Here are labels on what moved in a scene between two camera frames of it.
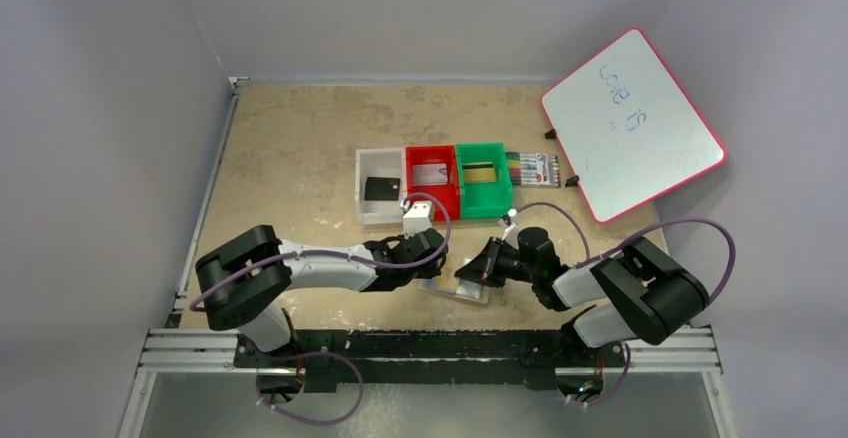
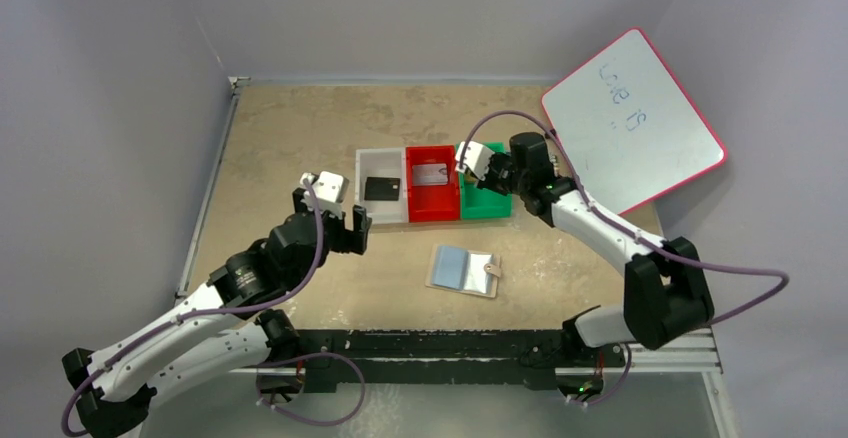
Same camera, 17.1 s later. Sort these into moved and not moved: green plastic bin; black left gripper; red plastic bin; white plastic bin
Moved: black left gripper
Not moved: red plastic bin; white plastic bin; green plastic bin
